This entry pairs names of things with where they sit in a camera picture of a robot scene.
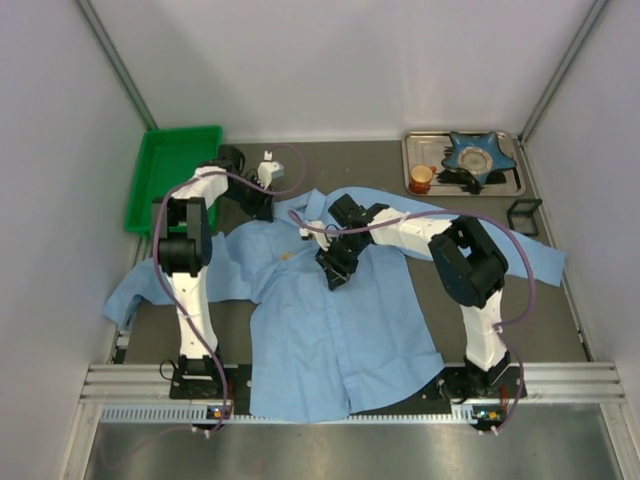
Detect light blue button shirt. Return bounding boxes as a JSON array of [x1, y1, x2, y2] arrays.
[[102, 185, 567, 425]]

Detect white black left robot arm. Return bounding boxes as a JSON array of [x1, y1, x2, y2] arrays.
[[152, 146, 284, 398]]

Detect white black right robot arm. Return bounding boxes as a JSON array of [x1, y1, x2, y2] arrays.
[[300, 194, 510, 401]]

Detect black brooch box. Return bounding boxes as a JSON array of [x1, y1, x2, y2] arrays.
[[506, 198, 543, 237]]

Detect green plastic tray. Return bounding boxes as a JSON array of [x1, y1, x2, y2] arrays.
[[124, 126, 223, 237]]

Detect orange cup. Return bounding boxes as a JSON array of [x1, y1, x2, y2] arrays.
[[408, 164, 437, 195]]

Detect silver metal tray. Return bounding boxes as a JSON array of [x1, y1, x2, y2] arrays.
[[401, 131, 526, 197]]

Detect black comb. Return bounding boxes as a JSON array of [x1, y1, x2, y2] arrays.
[[437, 170, 484, 195]]

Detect blue star-shaped dish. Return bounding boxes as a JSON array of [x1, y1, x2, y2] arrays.
[[441, 132, 516, 185]]

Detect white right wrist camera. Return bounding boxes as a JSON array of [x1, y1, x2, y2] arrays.
[[299, 220, 331, 251]]

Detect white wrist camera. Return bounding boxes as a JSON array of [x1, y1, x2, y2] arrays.
[[256, 150, 284, 190], [299, 220, 331, 251]]

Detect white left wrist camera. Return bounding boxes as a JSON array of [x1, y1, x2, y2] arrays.
[[256, 150, 284, 190]]

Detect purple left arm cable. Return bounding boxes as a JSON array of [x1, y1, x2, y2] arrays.
[[149, 143, 307, 436]]

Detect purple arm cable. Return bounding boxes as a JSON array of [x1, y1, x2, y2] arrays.
[[287, 208, 539, 431], [149, 143, 307, 436]]

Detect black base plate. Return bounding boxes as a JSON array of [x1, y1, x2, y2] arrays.
[[162, 358, 526, 416]]

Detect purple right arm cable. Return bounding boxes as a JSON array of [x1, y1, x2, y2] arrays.
[[287, 208, 539, 431]]

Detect white slotted cable duct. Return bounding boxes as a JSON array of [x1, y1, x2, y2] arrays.
[[100, 399, 506, 427]]

